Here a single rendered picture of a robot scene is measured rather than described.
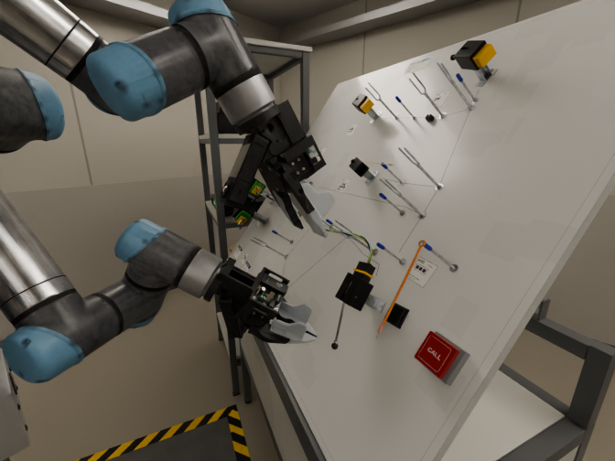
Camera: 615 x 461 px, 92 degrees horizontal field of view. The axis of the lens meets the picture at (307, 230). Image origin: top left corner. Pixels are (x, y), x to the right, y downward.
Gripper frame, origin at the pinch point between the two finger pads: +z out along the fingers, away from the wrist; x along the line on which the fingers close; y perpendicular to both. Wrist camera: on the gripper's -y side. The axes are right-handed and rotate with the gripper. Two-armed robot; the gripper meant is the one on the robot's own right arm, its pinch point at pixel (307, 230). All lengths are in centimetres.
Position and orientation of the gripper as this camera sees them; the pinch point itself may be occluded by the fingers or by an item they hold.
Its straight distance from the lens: 51.1
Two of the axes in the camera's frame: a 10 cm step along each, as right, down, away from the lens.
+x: -4.7, -1.7, 8.7
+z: 4.6, 7.9, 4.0
